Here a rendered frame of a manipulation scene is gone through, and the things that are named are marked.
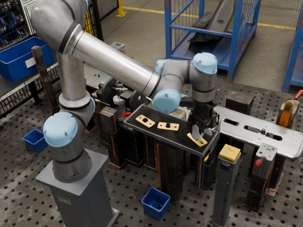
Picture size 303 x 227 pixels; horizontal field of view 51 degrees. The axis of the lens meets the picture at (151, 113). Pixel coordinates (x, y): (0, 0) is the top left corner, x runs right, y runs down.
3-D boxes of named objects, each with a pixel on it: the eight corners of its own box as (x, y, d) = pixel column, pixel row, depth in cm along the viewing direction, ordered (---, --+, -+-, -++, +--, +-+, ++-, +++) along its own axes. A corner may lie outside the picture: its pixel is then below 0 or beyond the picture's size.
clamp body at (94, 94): (120, 138, 193) (112, 88, 169) (108, 151, 185) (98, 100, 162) (108, 133, 197) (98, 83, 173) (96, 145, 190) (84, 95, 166)
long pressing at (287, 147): (309, 132, 147) (310, 129, 146) (297, 164, 133) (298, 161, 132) (87, 61, 209) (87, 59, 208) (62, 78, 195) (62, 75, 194)
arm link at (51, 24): (20, 3, 77) (188, 99, 87) (39, -12, 86) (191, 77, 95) (10, 39, 85) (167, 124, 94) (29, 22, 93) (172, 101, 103)
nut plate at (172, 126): (179, 124, 130) (179, 122, 130) (177, 130, 128) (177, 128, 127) (158, 122, 132) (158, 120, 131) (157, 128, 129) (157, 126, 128)
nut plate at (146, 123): (155, 123, 132) (155, 121, 131) (149, 128, 130) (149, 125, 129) (141, 115, 137) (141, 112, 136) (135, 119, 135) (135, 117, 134)
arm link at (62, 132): (45, 160, 114) (34, 132, 105) (59, 134, 124) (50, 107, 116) (76, 163, 112) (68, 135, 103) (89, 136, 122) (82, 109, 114)
